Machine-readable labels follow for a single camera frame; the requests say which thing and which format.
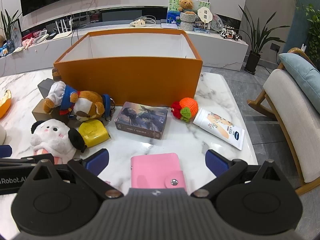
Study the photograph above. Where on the white router with antennas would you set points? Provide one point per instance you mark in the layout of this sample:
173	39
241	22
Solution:
63	33

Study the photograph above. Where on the knitted grey basket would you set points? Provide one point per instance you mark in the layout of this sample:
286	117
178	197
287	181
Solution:
187	21

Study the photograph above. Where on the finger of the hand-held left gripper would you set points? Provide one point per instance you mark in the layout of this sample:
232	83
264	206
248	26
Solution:
5	151
22	160

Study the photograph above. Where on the orange cardboard storage box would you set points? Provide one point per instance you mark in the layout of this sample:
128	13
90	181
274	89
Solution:
130	80

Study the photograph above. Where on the small white desk device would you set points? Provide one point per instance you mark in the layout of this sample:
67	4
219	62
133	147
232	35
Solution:
41	36

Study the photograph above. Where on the pink toy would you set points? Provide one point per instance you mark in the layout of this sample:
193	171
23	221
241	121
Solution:
27	40

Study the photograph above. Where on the brown cardboard box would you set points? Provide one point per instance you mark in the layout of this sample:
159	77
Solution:
37	112

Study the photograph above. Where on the black and white toy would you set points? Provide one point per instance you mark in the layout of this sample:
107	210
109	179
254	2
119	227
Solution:
230	33

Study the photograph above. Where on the yellow plastic case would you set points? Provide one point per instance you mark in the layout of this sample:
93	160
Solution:
93	131

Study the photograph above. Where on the tall potted plant black pot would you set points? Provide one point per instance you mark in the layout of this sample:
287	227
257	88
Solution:
253	60

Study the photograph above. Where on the blue printed box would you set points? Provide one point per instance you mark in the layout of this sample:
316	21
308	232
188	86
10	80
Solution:
201	30

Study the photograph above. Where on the white round paper fan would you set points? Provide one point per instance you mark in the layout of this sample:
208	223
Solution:
205	13

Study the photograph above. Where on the wall socket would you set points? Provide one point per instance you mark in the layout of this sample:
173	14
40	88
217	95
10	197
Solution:
275	47

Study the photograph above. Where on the small brown teddy bear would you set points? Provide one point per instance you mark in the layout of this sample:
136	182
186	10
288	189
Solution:
186	5

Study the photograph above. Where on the patterned round fan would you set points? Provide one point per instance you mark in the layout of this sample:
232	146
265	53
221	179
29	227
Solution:
217	22

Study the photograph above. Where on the green and blue painting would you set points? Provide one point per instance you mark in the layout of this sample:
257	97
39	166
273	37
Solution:
172	10

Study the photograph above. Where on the green leafy plant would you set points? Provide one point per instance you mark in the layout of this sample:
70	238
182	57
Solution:
8	22

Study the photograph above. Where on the brown bear plush blue outfit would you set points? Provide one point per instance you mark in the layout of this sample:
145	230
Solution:
87	105

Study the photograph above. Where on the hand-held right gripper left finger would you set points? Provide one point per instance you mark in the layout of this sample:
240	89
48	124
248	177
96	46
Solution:
96	162

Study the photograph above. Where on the black picture frame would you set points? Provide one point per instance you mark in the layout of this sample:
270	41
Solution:
16	33

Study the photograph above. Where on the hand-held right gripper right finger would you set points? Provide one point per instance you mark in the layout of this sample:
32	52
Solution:
216	162

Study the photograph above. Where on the wooden armchair beige cushion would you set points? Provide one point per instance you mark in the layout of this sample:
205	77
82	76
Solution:
282	105

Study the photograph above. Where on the dark grey box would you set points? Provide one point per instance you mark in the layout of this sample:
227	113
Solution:
45	86

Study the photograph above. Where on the light blue cushion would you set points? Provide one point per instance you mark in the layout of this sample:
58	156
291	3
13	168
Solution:
302	72

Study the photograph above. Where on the hanging vine plant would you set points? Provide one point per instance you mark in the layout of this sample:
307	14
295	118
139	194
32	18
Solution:
312	25

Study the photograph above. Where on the white marble tv cabinet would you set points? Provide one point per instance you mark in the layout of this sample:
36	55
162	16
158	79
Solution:
220	52

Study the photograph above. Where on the white hand cream tube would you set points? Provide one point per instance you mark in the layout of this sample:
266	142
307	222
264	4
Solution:
217	127

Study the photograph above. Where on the closed laptop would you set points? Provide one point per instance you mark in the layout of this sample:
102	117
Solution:
170	25

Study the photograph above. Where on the blue snack bag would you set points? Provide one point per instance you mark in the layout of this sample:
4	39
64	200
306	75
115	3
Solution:
6	48

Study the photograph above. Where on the white plush with black ears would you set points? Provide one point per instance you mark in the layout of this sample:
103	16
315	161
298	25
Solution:
52	135

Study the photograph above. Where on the crochet orange fruit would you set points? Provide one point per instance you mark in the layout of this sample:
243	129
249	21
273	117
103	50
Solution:
188	106

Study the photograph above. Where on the dark illustrated card box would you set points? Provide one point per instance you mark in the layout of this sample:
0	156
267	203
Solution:
141	120

